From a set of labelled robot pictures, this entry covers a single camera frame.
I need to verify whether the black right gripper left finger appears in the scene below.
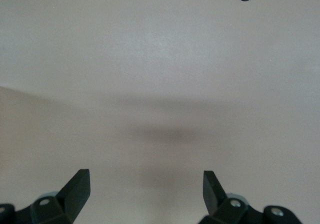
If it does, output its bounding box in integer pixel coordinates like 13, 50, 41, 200
0, 169, 91, 224

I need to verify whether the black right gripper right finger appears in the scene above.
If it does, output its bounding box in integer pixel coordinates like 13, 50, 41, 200
198, 170, 303, 224

